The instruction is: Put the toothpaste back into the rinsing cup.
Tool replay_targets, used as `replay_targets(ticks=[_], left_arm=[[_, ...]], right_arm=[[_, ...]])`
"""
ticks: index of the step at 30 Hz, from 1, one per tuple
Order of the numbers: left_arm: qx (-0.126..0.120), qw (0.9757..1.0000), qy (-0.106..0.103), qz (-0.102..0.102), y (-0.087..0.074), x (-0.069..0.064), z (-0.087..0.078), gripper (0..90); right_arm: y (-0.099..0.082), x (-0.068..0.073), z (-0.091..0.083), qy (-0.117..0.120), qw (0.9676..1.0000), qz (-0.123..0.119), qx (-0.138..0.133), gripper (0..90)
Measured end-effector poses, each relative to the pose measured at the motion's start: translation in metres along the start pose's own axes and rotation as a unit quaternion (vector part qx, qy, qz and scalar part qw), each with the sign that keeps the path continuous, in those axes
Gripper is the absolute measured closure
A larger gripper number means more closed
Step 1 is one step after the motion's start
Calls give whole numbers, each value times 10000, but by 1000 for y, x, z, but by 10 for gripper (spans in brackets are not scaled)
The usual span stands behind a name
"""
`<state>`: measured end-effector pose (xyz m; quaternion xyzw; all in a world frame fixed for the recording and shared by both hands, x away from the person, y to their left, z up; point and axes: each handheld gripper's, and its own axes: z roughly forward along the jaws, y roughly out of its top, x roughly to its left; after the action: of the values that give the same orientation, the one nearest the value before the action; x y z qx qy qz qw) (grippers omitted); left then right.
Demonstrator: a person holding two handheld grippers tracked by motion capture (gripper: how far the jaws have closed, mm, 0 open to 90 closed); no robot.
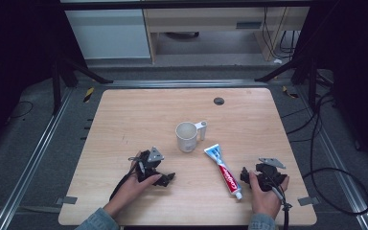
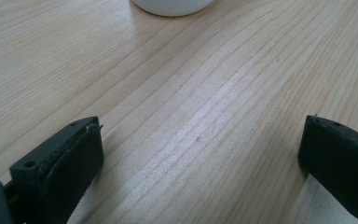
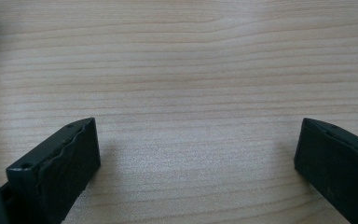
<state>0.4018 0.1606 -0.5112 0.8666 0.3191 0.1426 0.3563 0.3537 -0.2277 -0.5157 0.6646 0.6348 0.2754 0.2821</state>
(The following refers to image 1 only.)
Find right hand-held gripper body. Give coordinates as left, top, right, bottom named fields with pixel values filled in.
left=254, top=157, right=289, bottom=194

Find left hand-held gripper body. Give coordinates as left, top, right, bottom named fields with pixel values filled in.
left=127, top=146, right=166, bottom=184

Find toothpaste tube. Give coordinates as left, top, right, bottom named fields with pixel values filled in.
left=203, top=143, right=244, bottom=201

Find white cup with handle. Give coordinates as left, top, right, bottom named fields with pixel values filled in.
left=174, top=120, right=209, bottom=153

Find person's right hand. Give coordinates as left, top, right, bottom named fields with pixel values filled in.
left=248, top=170, right=290, bottom=220

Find person's left hand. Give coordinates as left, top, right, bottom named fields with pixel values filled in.
left=103, top=159, right=163, bottom=219

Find grey tape strip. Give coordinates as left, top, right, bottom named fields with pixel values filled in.
left=55, top=195, right=79, bottom=206
left=297, top=195, right=320, bottom=207

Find yellow black hazard tape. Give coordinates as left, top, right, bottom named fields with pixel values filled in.
left=281, top=84, right=300, bottom=100
left=82, top=86, right=96, bottom=104

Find black metal stand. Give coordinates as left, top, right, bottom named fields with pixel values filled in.
left=254, top=56, right=334, bottom=111
left=50, top=54, right=115, bottom=117

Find white cabinet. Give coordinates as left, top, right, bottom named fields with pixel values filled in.
left=63, top=8, right=151, bottom=60

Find right hand-held gripper cable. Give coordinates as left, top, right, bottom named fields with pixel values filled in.
left=267, top=174, right=293, bottom=230

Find hand-held gripper cable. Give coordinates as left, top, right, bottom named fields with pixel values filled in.
left=108, top=155, right=146, bottom=202
left=267, top=174, right=293, bottom=230

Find left hand-held gripper cable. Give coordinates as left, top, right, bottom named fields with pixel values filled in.
left=108, top=155, right=146, bottom=202

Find black floor cables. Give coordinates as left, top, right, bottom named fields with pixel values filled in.
left=280, top=90, right=368, bottom=217

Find aluminium floor rail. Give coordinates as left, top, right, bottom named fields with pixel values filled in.
left=0, top=87, right=75, bottom=230
left=103, top=79, right=268, bottom=89
left=295, top=85, right=368, bottom=230

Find thin black floor cable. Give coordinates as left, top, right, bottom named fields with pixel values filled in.
left=5, top=100, right=35, bottom=127

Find black hanging desk cables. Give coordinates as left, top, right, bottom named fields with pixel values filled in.
left=261, top=6, right=300, bottom=60

